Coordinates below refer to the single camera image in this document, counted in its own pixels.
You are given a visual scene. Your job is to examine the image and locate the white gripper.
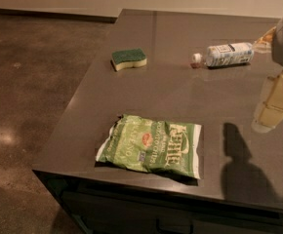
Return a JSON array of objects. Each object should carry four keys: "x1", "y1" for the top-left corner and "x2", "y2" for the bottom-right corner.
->
[{"x1": 252, "y1": 18, "x2": 283, "y2": 134}]

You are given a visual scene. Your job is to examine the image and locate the blue plastic bottle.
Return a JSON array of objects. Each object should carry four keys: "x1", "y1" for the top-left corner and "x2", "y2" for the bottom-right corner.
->
[{"x1": 191, "y1": 42, "x2": 254, "y2": 68}]

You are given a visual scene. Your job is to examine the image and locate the green jalapeno chip bag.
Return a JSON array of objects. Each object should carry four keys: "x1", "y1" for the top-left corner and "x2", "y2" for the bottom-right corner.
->
[{"x1": 96, "y1": 114, "x2": 202, "y2": 179}]

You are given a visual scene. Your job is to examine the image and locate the green yellow sponge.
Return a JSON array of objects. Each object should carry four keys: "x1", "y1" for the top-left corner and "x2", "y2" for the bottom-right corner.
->
[{"x1": 111, "y1": 49, "x2": 147, "y2": 71}]

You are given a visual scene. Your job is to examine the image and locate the dark cabinet drawer handle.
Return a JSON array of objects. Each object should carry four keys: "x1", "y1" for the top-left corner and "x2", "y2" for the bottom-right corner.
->
[{"x1": 155, "y1": 218, "x2": 194, "y2": 234}]

